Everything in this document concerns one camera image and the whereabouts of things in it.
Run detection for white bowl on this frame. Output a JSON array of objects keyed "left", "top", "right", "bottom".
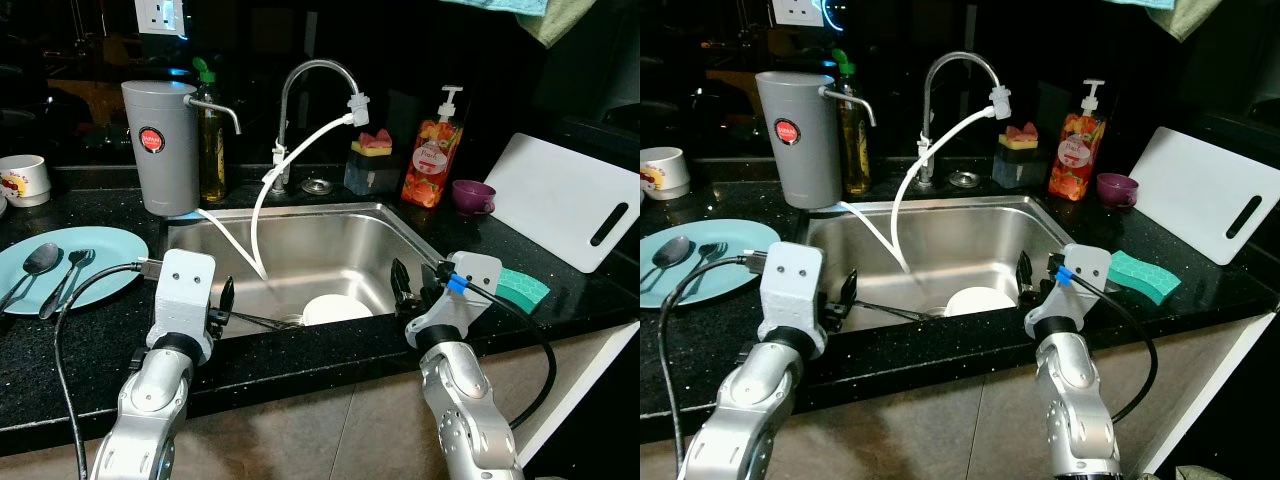
[
  {"left": 301, "top": 294, "right": 375, "bottom": 326},
  {"left": 945, "top": 286, "right": 1016, "bottom": 318}
]

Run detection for steel fork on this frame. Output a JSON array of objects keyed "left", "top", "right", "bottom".
[
  {"left": 40, "top": 249, "right": 97, "bottom": 321},
  {"left": 662, "top": 243, "right": 729, "bottom": 313}
]

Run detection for steel spoon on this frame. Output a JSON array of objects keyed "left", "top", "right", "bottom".
[
  {"left": 640, "top": 237, "right": 694, "bottom": 301},
  {"left": 0, "top": 243, "right": 64, "bottom": 315}
]

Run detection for stainless steel sink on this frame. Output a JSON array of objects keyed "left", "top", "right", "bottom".
[
  {"left": 160, "top": 202, "right": 451, "bottom": 341},
  {"left": 805, "top": 195, "right": 1091, "bottom": 336}
]

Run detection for thin white tube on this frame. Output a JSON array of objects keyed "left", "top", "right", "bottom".
[
  {"left": 195, "top": 210, "right": 267, "bottom": 281},
  {"left": 838, "top": 202, "right": 909, "bottom": 274}
]

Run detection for purple cup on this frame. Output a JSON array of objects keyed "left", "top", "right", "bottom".
[
  {"left": 1097, "top": 173, "right": 1141, "bottom": 209},
  {"left": 452, "top": 180, "right": 497, "bottom": 215}
]

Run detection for green sponge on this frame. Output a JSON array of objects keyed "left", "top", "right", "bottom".
[
  {"left": 1108, "top": 250, "right": 1183, "bottom": 306},
  {"left": 495, "top": 267, "right": 553, "bottom": 312}
]

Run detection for dark clear sponge holder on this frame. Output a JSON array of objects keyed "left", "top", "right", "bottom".
[
  {"left": 346, "top": 149, "right": 402, "bottom": 198},
  {"left": 995, "top": 142, "right": 1047, "bottom": 191}
]

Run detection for orange dish soap pump bottle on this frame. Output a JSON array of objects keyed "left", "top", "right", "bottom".
[
  {"left": 402, "top": 86, "right": 465, "bottom": 209},
  {"left": 1049, "top": 80, "right": 1107, "bottom": 202}
]

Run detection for teal plate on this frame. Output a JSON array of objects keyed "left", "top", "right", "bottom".
[
  {"left": 640, "top": 219, "right": 781, "bottom": 310},
  {"left": 0, "top": 226, "right": 151, "bottom": 316}
]

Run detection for grey water filter canister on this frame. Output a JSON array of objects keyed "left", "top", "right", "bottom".
[
  {"left": 755, "top": 72, "right": 878, "bottom": 210},
  {"left": 121, "top": 80, "right": 242, "bottom": 218}
]

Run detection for oil bottle with green cap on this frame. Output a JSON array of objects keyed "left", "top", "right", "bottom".
[
  {"left": 831, "top": 50, "right": 874, "bottom": 198},
  {"left": 192, "top": 58, "right": 230, "bottom": 205}
]

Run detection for white plastic cutting board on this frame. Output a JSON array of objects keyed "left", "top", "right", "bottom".
[
  {"left": 1129, "top": 125, "right": 1280, "bottom": 266},
  {"left": 484, "top": 132, "right": 641, "bottom": 273}
]

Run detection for white cabinet panel edge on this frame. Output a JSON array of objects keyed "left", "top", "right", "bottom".
[{"left": 1140, "top": 308, "right": 1280, "bottom": 476}]

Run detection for white printed mug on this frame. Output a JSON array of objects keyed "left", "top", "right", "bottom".
[
  {"left": 640, "top": 148, "right": 693, "bottom": 202},
  {"left": 0, "top": 155, "right": 51, "bottom": 209}
]

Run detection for olive green towel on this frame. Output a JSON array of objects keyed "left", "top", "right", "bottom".
[
  {"left": 1144, "top": 0, "right": 1225, "bottom": 41},
  {"left": 515, "top": 0, "right": 596, "bottom": 47}
]

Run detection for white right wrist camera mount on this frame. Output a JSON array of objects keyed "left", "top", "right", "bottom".
[
  {"left": 405, "top": 252, "right": 504, "bottom": 346},
  {"left": 1025, "top": 243, "right": 1114, "bottom": 336}
]

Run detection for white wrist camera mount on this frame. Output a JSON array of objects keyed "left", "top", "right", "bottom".
[
  {"left": 405, "top": 252, "right": 504, "bottom": 346},
  {"left": 760, "top": 241, "right": 831, "bottom": 339},
  {"left": 148, "top": 249, "right": 218, "bottom": 346},
  {"left": 1025, "top": 243, "right": 1114, "bottom": 336}
]

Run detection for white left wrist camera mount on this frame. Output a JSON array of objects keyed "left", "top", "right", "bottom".
[
  {"left": 148, "top": 249, "right": 218, "bottom": 346},
  {"left": 760, "top": 241, "right": 831, "bottom": 339}
]

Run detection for thick white hose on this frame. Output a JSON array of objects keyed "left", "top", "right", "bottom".
[
  {"left": 250, "top": 114, "right": 352, "bottom": 281},
  {"left": 890, "top": 108, "right": 994, "bottom": 274}
]

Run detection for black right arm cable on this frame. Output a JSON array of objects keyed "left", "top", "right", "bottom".
[
  {"left": 1048, "top": 255, "right": 1160, "bottom": 426},
  {"left": 438, "top": 265, "right": 558, "bottom": 431}
]

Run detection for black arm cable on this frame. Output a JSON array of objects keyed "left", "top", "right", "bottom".
[
  {"left": 660, "top": 252, "right": 776, "bottom": 471},
  {"left": 1048, "top": 255, "right": 1160, "bottom": 426},
  {"left": 438, "top": 265, "right": 558, "bottom": 431},
  {"left": 53, "top": 260, "right": 166, "bottom": 480}
]

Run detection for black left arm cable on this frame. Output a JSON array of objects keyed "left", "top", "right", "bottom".
[
  {"left": 660, "top": 252, "right": 776, "bottom": 471},
  {"left": 53, "top": 260, "right": 166, "bottom": 480}
]

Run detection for white wall socket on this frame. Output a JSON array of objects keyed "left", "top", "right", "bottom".
[
  {"left": 135, "top": 0, "right": 188, "bottom": 37},
  {"left": 771, "top": 0, "right": 826, "bottom": 28}
]

